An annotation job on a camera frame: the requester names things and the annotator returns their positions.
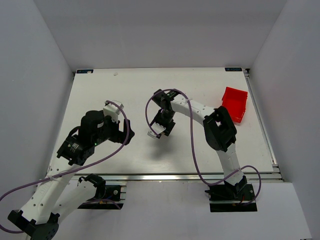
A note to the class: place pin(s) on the blue corner label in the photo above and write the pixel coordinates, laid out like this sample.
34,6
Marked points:
233,69
84,71

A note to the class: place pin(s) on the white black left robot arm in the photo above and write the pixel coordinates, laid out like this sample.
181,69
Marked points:
43,213

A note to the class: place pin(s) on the blue corner label right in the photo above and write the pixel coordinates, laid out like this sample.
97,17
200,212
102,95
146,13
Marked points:
233,69

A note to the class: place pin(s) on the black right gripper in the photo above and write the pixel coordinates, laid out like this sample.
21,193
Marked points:
163,126

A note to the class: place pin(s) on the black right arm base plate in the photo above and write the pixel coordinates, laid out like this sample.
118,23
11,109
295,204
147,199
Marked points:
221,200

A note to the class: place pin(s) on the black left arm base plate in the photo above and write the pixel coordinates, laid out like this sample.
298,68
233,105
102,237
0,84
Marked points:
113,199

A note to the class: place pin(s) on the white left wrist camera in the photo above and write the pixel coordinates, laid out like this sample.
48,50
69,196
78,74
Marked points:
113,108

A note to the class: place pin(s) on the right side aluminium rail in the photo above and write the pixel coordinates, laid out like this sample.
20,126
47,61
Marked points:
265,135

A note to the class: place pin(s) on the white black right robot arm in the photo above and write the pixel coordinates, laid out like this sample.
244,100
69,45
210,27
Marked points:
219,131

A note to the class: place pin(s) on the red plastic bin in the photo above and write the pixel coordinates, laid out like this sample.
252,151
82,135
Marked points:
235,100

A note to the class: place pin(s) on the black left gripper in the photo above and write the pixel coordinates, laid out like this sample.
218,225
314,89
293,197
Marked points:
126,132

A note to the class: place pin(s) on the aluminium table edge rail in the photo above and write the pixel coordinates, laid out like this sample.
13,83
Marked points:
274,176

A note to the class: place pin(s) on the blue corner label left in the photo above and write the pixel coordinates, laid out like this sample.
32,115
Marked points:
84,71

